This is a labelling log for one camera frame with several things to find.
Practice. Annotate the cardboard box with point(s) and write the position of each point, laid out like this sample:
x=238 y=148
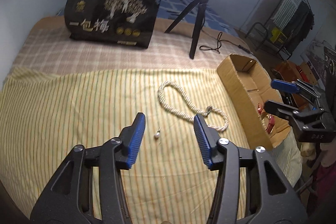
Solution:
x=244 y=98

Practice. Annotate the yellow striped cloth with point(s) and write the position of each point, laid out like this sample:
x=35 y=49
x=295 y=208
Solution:
x=78 y=113

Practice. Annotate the white striped towel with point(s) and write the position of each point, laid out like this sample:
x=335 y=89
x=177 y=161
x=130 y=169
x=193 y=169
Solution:
x=286 y=6

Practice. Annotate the black tripod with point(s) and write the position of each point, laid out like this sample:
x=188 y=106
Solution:
x=198 y=27

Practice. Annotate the black clothes rack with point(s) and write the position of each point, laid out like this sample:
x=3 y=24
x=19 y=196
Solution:
x=258 y=29

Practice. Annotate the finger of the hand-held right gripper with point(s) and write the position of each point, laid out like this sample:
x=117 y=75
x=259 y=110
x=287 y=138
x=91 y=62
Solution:
x=278 y=108
x=284 y=85

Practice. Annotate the brown leather wristwatch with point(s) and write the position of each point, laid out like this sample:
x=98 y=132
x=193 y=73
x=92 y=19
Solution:
x=270 y=125

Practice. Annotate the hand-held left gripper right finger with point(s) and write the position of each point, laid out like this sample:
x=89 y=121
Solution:
x=203 y=140

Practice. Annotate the orange box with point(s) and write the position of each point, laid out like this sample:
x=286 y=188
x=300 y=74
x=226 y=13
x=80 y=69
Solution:
x=288 y=70

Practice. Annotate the yellow crate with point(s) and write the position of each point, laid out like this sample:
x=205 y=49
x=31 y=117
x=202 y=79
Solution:
x=278 y=35

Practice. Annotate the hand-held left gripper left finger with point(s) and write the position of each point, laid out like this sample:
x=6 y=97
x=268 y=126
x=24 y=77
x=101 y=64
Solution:
x=135 y=140

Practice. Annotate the small pearl earring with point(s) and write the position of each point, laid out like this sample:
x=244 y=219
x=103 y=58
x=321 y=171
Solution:
x=156 y=136

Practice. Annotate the person's right forearm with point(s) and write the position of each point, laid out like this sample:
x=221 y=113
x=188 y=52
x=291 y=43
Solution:
x=326 y=176

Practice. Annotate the wall poster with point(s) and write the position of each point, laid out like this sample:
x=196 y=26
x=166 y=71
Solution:
x=316 y=53

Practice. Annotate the beige plaid blanket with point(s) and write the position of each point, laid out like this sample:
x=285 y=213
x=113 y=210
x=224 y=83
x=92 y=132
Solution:
x=78 y=56

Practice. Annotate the black snack bag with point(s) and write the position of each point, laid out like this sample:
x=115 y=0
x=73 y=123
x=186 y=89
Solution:
x=105 y=16

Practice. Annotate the dark hanging garment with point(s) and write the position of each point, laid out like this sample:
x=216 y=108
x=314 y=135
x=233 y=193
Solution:
x=298 y=24
x=310 y=19

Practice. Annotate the beige cloth bundle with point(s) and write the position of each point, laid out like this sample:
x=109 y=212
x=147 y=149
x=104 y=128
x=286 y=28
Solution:
x=309 y=150

